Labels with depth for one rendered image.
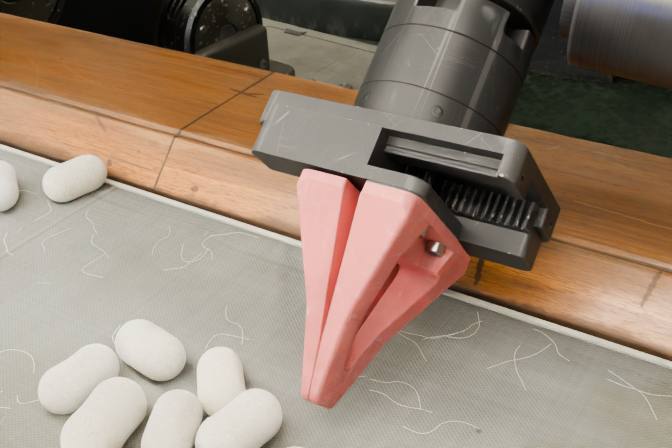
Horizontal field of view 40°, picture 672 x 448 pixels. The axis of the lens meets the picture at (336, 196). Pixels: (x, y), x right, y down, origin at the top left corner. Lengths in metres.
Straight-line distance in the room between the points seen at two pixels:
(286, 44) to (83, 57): 0.79
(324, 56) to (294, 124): 1.00
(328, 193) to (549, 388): 0.11
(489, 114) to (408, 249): 0.06
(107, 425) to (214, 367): 0.04
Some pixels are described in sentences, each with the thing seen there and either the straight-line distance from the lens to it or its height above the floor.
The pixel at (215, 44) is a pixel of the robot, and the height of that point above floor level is 0.59.
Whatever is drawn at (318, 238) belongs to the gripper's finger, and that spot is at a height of 0.81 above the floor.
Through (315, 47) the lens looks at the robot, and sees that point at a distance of 1.36.
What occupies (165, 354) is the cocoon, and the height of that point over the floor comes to 0.76.
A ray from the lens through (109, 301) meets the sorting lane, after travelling 0.42.
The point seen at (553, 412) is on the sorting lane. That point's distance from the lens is 0.35.
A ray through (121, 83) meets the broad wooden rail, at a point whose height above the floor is 0.76.
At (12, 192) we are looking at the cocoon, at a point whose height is 0.75.
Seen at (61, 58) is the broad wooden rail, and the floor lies 0.76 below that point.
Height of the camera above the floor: 0.98
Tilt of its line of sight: 31 degrees down
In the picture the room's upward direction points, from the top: 4 degrees counter-clockwise
